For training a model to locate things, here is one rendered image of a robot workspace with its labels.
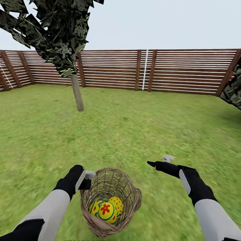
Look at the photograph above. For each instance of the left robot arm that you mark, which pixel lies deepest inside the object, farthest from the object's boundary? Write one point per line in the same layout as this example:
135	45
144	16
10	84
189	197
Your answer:
43	223

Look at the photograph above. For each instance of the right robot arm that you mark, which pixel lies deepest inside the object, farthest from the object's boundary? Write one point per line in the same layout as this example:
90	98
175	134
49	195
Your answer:
215	222

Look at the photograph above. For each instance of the easter egg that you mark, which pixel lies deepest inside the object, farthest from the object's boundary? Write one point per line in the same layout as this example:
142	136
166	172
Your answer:
118	203
108	213
93	209

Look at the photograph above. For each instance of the wicker basket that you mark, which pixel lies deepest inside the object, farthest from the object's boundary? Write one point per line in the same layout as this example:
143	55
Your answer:
131	202

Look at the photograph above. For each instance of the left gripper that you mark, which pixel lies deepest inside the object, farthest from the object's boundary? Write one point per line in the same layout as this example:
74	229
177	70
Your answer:
85	185

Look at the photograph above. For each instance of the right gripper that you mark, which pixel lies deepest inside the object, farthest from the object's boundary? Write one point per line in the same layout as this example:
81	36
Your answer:
161	166

